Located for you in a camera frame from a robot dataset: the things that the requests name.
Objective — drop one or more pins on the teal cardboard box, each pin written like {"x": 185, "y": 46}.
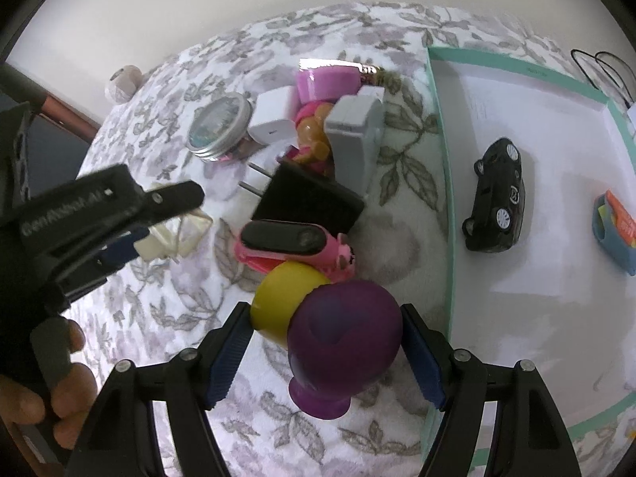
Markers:
{"x": 546, "y": 308}

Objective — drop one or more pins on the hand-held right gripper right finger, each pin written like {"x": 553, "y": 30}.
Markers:
{"x": 422, "y": 353}

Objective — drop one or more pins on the white charger block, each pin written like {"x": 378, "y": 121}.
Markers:
{"x": 271, "y": 114}

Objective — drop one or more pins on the blue and orange toy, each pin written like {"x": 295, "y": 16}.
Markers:
{"x": 608, "y": 243}

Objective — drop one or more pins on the brown wooden furniture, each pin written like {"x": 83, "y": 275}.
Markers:
{"x": 59, "y": 154}

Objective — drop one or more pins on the white device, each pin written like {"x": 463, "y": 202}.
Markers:
{"x": 632, "y": 119}

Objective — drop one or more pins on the pink watch with black screen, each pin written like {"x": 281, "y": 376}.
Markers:
{"x": 283, "y": 238}

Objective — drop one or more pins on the glass jar with metal lid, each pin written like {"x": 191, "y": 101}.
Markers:
{"x": 216, "y": 124}

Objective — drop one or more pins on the brown dog figure pink outfit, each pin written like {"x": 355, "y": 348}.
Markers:
{"x": 310, "y": 131}

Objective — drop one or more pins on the floral blanket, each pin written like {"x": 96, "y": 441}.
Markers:
{"x": 164, "y": 298}

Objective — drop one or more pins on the pink round container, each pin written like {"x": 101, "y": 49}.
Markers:
{"x": 325, "y": 84}

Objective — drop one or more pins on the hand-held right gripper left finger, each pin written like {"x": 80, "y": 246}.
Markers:
{"x": 228, "y": 357}

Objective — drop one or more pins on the purple and yellow toy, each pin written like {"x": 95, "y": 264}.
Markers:
{"x": 343, "y": 338}

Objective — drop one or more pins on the black toy car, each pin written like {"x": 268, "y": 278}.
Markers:
{"x": 497, "y": 194}

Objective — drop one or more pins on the black charger plug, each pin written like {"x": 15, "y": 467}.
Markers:
{"x": 308, "y": 198}

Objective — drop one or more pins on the cream translucent plastic piece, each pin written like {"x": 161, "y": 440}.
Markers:
{"x": 164, "y": 241}

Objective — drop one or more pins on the gold patterned lighter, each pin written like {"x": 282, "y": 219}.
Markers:
{"x": 370, "y": 73}

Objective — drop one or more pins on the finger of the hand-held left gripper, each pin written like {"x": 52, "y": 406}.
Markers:
{"x": 174, "y": 198}
{"x": 124, "y": 247}

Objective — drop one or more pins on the person's left hand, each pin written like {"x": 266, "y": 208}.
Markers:
{"x": 74, "y": 392}

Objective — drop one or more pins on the grey rectangular box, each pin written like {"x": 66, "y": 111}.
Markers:
{"x": 353, "y": 144}

